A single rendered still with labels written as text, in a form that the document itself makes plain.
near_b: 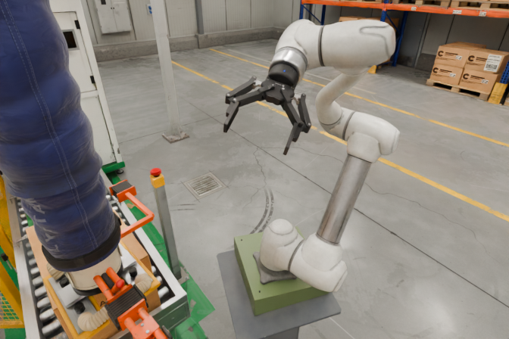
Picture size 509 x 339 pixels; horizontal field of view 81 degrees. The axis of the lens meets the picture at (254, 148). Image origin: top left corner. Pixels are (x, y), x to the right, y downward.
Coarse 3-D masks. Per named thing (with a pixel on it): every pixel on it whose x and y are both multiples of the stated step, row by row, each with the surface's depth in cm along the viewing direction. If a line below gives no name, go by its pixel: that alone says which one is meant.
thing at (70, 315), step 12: (48, 276) 111; (48, 288) 107; (60, 288) 106; (60, 300) 102; (84, 300) 102; (60, 312) 99; (72, 312) 99; (84, 312) 99; (96, 312) 99; (72, 324) 96; (108, 324) 97; (84, 336) 92
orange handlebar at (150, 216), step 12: (132, 228) 116; (96, 276) 97; (108, 288) 94; (120, 288) 94; (144, 312) 87; (132, 324) 84; (144, 324) 83; (156, 324) 83; (144, 336) 80; (156, 336) 81
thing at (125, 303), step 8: (128, 288) 92; (136, 288) 92; (112, 296) 89; (120, 296) 90; (128, 296) 90; (136, 296) 90; (144, 296) 89; (112, 304) 88; (120, 304) 88; (128, 304) 88; (136, 304) 87; (144, 304) 89; (112, 312) 86; (120, 312) 86; (128, 312) 85; (136, 312) 87; (112, 320) 86; (120, 320) 84
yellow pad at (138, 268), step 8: (120, 240) 127; (120, 248) 122; (128, 248) 123; (136, 264) 115; (128, 272) 112; (136, 272) 110; (144, 272) 112; (128, 280) 109; (152, 280) 109; (152, 288) 107
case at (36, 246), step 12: (120, 228) 155; (36, 240) 148; (132, 240) 148; (36, 252) 141; (144, 252) 141; (144, 264) 141; (96, 300) 129; (156, 300) 156; (72, 336) 127; (96, 336) 137; (108, 336) 142
